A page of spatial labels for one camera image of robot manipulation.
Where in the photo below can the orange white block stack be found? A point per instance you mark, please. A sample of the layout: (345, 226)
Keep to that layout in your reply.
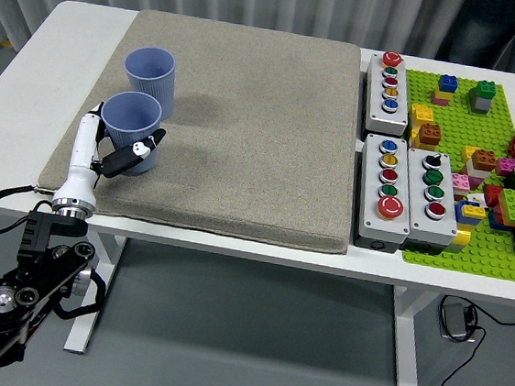
(484, 160)

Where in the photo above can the grey-brown fabric mat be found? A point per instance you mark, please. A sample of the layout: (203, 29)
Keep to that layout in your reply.
(245, 132)

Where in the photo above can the blue red toy block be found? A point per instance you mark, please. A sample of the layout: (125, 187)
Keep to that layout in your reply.
(496, 220)

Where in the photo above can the green grey block stack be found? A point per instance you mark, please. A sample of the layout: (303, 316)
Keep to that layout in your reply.
(483, 97)

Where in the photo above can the grey box with black knob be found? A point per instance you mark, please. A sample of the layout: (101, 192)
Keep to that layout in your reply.
(424, 224)

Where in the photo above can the magenta toy block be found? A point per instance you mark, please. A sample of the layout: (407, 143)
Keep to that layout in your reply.
(505, 167)

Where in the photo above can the white table leg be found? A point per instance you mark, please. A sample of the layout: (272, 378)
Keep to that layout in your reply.
(95, 286)
(407, 347)

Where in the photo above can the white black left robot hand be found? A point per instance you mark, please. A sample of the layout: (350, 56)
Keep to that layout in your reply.
(81, 160)

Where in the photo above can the yellow round toy block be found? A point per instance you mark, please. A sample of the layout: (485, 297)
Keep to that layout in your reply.
(462, 237)

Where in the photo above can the person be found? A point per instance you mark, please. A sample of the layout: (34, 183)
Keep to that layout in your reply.
(486, 32)

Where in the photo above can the blue yellow toy block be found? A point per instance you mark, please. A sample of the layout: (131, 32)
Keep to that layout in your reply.
(469, 211)

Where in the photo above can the grey five-button control box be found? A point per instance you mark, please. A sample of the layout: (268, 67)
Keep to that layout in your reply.
(385, 116)
(370, 214)

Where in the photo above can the light pink toy block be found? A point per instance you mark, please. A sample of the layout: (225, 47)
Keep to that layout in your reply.
(460, 183)

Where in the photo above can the blue ribbed plastic cup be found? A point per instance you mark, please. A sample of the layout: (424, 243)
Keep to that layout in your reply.
(151, 80)
(132, 115)

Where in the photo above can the green studded baseplate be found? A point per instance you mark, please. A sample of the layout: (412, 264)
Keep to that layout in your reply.
(459, 117)

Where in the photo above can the grey power adapter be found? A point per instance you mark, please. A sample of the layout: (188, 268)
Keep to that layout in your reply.
(455, 321)

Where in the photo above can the blue yellow pink block stack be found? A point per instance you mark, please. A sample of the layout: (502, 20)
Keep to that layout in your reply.
(446, 86)

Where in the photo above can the brown toy block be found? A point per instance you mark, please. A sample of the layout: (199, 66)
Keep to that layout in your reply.
(430, 134)

